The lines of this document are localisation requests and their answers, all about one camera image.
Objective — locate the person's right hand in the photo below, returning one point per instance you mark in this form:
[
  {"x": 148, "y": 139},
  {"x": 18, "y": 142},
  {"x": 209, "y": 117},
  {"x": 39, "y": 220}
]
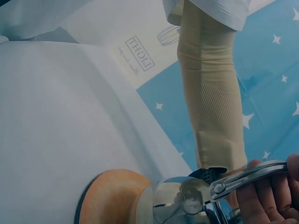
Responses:
[{"x": 271, "y": 200}]

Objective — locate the person's left forearm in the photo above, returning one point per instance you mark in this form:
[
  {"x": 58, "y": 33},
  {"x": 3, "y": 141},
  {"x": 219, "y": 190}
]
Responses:
[{"x": 210, "y": 98}]

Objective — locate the black wrist band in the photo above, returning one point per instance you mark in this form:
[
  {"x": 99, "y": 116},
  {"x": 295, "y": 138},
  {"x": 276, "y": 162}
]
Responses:
[{"x": 208, "y": 173}]

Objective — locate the round orange wooden block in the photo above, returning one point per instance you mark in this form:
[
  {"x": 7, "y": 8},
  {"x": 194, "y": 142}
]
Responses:
[{"x": 116, "y": 193}]

